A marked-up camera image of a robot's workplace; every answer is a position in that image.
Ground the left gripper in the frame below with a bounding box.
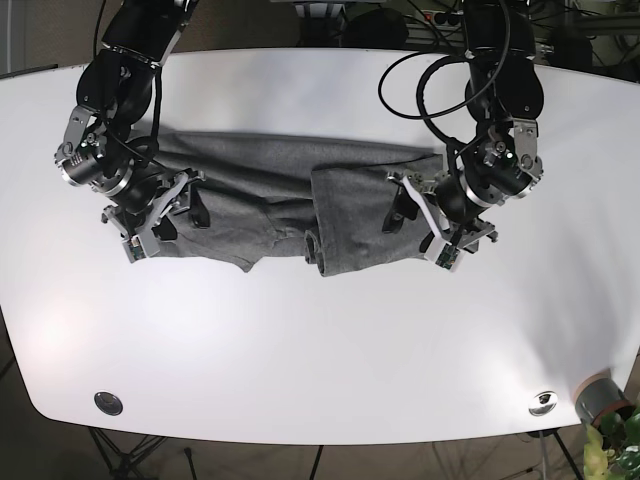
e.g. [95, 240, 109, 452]
[382, 170, 499, 253]

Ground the green potted plant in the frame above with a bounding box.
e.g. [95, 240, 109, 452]
[583, 406, 639, 480]

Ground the grey plant pot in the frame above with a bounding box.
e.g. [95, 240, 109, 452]
[572, 370, 635, 427]

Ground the silver table grommet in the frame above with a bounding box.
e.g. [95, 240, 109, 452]
[94, 391, 123, 416]
[528, 391, 558, 417]

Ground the right silver table grommet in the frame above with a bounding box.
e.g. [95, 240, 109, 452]
[528, 391, 558, 417]

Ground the left silver table grommet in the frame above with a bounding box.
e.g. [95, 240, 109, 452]
[94, 391, 123, 416]

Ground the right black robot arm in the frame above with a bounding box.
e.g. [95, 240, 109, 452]
[55, 1, 210, 248]

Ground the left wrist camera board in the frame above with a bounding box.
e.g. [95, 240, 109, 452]
[424, 238, 465, 273]

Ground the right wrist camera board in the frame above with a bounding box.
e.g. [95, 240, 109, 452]
[123, 231, 160, 263]

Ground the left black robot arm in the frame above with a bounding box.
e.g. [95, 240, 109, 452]
[383, 1, 544, 269]

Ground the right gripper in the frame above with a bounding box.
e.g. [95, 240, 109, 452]
[101, 168, 210, 242]

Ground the black table leg frame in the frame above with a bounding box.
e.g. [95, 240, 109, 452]
[88, 427, 167, 480]

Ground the dark grey T-shirt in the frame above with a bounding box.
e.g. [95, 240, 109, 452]
[157, 131, 444, 276]

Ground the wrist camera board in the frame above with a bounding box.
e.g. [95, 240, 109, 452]
[424, 238, 465, 273]
[123, 231, 160, 263]

